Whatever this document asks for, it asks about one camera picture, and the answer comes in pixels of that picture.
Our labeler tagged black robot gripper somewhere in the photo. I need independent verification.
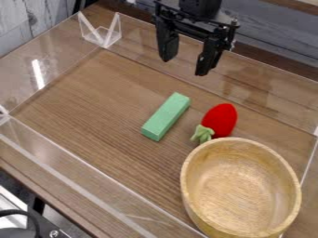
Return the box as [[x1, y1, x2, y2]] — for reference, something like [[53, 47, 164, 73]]
[[152, 0, 239, 76]]

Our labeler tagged red plush strawberry toy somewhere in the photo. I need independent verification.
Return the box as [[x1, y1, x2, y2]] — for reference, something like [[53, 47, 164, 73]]
[[189, 103, 237, 144]]

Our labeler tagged green rectangular block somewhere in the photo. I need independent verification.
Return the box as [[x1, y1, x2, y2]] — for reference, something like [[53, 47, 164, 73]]
[[140, 92, 191, 141]]

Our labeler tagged light wooden bowl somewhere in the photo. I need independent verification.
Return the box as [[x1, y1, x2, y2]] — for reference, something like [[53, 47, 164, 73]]
[[180, 138, 301, 238]]

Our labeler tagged clear acrylic enclosure wall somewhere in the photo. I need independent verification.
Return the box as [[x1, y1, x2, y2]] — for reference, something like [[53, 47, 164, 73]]
[[0, 7, 318, 238]]

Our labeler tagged clear acrylic corner bracket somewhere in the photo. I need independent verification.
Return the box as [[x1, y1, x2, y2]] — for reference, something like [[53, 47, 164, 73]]
[[77, 12, 121, 48]]

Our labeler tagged black metal clamp bracket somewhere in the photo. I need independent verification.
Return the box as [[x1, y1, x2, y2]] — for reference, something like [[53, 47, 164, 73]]
[[26, 197, 72, 238]]

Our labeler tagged black cable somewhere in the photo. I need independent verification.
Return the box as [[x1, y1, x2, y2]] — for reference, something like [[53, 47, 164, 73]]
[[0, 209, 41, 238]]

